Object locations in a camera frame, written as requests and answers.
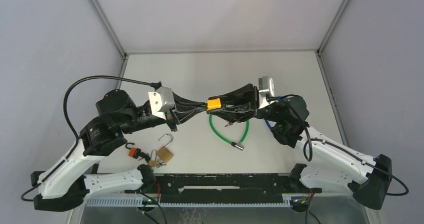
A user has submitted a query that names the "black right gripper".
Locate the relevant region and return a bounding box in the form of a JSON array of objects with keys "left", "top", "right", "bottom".
[{"left": 205, "top": 84, "right": 280, "bottom": 125}]

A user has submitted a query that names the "yellow tag padlock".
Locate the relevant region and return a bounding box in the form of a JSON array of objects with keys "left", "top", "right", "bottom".
[{"left": 206, "top": 98, "right": 228, "bottom": 113}]

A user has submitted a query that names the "blue cable lock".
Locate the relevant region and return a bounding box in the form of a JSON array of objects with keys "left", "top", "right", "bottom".
[{"left": 265, "top": 95, "right": 293, "bottom": 129}]

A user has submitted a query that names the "green cable lock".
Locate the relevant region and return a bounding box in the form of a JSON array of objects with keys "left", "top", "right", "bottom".
[{"left": 208, "top": 115, "right": 250, "bottom": 151}]

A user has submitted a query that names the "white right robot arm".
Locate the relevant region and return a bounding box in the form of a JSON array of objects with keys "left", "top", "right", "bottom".
[{"left": 206, "top": 84, "right": 393, "bottom": 210}]

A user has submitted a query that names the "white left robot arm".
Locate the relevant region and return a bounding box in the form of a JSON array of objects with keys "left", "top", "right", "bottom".
[{"left": 31, "top": 87, "right": 207, "bottom": 212}]

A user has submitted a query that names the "large brass padlock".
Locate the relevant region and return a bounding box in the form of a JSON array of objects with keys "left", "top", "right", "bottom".
[{"left": 157, "top": 134, "right": 174, "bottom": 164}]

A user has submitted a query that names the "small brass padlock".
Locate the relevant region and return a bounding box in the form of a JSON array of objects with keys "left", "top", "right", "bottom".
[{"left": 148, "top": 149, "right": 157, "bottom": 168}]

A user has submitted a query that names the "orange black padlock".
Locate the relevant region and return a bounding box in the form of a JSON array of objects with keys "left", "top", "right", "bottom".
[{"left": 125, "top": 142, "right": 151, "bottom": 162}]

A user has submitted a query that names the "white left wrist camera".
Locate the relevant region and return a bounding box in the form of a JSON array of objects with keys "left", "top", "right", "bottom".
[{"left": 148, "top": 86, "right": 175, "bottom": 120}]

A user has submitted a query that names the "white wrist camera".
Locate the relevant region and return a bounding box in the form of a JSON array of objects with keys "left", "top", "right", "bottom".
[
  {"left": 258, "top": 76, "right": 275, "bottom": 109},
  {"left": 148, "top": 86, "right": 175, "bottom": 120}
]

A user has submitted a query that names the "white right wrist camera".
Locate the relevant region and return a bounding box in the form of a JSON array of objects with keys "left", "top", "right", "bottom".
[{"left": 258, "top": 76, "right": 275, "bottom": 109}]

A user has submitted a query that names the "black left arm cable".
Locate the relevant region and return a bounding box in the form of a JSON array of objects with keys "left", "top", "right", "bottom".
[{"left": 20, "top": 75, "right": 163, "bottom": 203}]

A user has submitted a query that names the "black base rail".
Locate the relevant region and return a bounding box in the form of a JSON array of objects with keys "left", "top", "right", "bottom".
[{"left": 149, "top": 173, "right": 322, "bottom": 205}]

